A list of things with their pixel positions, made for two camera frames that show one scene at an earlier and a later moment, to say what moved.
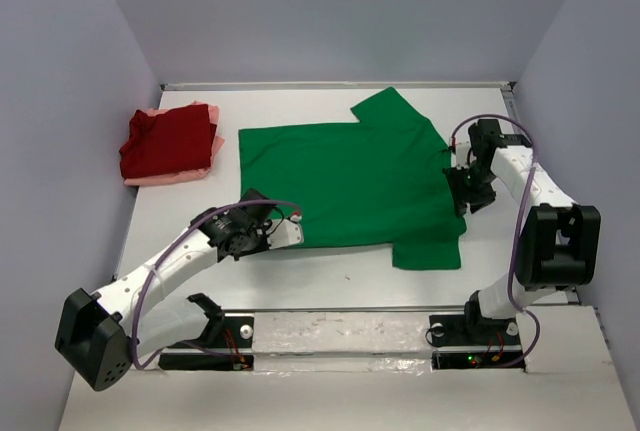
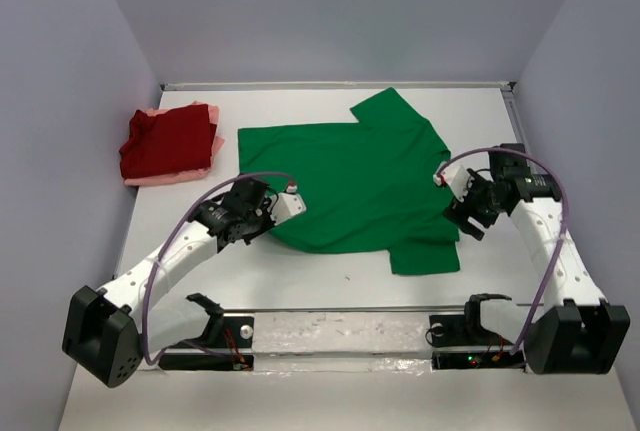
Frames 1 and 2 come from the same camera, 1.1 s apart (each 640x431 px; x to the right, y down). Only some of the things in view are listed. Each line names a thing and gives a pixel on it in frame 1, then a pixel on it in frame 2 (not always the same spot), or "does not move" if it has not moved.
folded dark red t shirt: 171,142 does not move
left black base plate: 225,333 does not move
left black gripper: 264,230 → 266,208
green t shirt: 376,181 does not move
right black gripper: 463,196 → 459,212
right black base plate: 464,330 does not move
